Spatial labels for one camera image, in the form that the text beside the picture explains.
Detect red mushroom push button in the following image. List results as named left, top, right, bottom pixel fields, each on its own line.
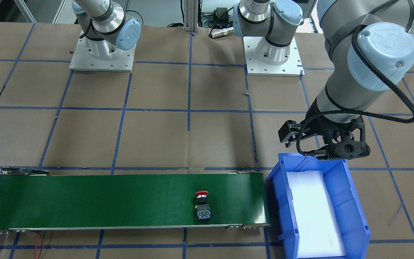
left=194, top=190, right=211, bottom=221

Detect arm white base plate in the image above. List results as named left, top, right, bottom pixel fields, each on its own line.
left=243, top=37, right=304, bottom=77
left=69, top=37, right=136, bottom=72

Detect aluminium frame post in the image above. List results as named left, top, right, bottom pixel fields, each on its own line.
left=181, top=0, right=200, bottom=34

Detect silver cylindrical connector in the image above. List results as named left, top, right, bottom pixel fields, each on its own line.
left=210, top=27, right=234, bottom=39

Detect black power adapter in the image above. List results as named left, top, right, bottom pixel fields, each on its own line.
left=213, top=7, right=229, bottom=22

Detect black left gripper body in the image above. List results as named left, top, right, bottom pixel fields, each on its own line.
left=302, top=116, right=370, bottom=160

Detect green conveyor belt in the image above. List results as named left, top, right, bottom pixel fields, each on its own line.
left=0, top=173, right=271, bottom=231

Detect red black wires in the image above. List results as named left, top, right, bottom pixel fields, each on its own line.
left=35, top=231, right=45, bottom=259

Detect white foam pad in bin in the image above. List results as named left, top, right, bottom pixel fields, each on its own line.
left=287, top=171, right=346, bottom=258

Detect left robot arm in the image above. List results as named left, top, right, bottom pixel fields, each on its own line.
left=278, top=0, right=414, bottom=160

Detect blue bin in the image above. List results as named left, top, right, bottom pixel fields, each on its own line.
left=268, top=153, right=370, bottom=259

